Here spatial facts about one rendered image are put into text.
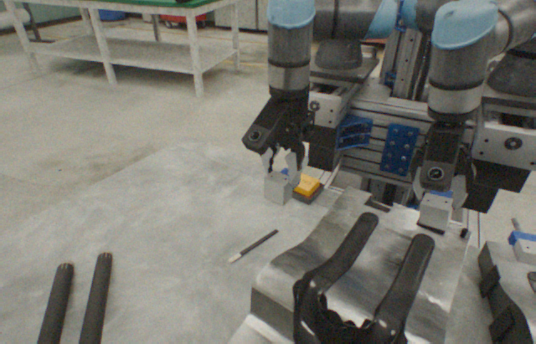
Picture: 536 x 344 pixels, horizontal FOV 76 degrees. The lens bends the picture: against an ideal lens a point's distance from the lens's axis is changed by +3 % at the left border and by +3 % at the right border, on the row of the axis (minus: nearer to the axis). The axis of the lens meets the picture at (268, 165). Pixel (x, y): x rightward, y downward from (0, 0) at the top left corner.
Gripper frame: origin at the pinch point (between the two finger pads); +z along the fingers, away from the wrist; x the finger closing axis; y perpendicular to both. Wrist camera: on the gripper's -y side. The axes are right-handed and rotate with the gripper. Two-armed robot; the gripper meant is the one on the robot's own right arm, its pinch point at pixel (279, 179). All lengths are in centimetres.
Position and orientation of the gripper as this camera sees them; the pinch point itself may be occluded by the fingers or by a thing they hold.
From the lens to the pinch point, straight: 71.3
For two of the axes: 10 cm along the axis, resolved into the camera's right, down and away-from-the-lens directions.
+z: 0.0, 8.3, 5.5
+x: -8.2, -3.2, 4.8
